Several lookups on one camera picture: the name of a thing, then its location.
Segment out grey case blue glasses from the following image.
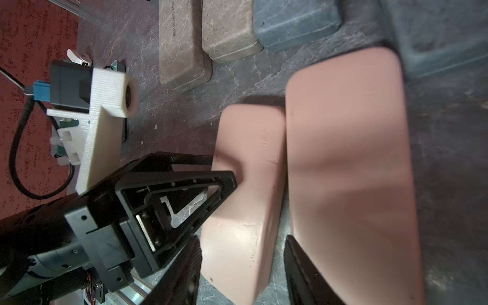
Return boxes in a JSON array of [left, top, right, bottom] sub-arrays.
[[381, 1, 487, 80]]

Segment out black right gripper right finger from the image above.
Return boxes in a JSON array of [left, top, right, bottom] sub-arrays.
[[283, 235, 344, 305]]

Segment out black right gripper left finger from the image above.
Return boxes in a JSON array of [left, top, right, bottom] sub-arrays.
[[141, 236, 202, 305]]

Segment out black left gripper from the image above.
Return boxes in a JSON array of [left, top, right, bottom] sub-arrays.
[[64, 152, 237, 292]]

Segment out pink case yellow glasses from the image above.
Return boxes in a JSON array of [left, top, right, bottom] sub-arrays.
[[200, 104, 286, 304]]

